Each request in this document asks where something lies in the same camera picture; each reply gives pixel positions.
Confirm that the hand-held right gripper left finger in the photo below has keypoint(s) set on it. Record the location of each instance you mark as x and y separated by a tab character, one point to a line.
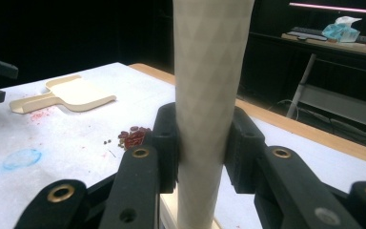
164	143

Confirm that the white table cover sheet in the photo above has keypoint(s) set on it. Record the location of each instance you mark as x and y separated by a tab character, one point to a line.
60	152

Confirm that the monitor with pink strip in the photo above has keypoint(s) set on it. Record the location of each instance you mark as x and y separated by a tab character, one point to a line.
336	8

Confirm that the cream hand brush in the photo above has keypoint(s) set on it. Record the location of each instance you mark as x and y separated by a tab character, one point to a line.
208	79

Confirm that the blue tissue pack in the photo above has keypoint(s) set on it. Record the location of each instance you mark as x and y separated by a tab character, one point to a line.
341	31

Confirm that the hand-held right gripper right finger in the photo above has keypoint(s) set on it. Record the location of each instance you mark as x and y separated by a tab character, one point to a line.
244	149

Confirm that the white metal frame desk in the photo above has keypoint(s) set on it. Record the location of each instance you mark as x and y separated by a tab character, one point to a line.
336	105

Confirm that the dark keyboard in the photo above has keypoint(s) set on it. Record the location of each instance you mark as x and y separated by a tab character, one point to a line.
306	33

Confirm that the cream plastic dustpan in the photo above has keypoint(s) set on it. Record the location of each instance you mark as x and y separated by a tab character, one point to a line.
73	93

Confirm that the pile of red beans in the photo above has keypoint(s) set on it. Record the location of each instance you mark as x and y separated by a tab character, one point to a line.
135	137

